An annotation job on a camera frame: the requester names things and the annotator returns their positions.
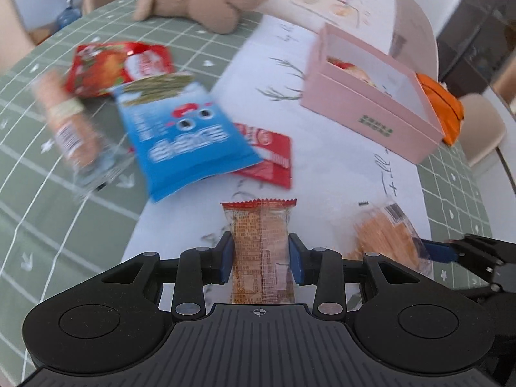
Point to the red square snack packet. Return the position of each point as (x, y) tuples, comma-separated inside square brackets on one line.
[(270, 157)]

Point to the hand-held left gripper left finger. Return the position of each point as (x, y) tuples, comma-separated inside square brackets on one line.
[(226, 258)]

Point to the pink cardboard box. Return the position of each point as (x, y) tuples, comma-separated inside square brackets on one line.
[(363, 121)]

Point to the blue water bottle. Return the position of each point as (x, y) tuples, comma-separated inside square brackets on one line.
[(66, 16)]

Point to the red snack packet white oval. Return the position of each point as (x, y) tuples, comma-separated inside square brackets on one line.
[(149, 62)]

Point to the small wafer packet red edge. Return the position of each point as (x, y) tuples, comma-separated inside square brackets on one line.
[(258, 250)]

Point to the cartoon print mesh food cover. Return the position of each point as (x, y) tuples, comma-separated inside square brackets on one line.
[(342, 0)]

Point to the orange zip pouch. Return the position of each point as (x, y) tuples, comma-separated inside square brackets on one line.
[(443, 105)]

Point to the red chicken feet packet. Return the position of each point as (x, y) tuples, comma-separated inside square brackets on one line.
[(96, 68)]

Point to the green seaweed snack packet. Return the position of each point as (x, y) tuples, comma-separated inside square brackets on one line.
[(161, 86)]

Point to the blue snack packet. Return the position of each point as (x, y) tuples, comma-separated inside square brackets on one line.
[(189, 145)]

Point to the dark glass display cabinet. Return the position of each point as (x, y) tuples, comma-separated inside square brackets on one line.
[(483, 16)]

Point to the long sausage bread packet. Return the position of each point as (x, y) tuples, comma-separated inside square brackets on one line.
[(68, 129)]

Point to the clear orange cracker packet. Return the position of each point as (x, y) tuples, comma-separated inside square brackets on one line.
[(383, 238)]

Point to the white paper table runner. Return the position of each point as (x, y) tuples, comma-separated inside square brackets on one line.
[(322, 181)]

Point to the brown plush bunny toy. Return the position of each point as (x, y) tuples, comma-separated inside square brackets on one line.
[(209, 0)]

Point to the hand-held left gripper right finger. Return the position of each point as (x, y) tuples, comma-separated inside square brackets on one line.
[(296, 260)]

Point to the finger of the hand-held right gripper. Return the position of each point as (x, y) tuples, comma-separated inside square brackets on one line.
[(439, 251)]

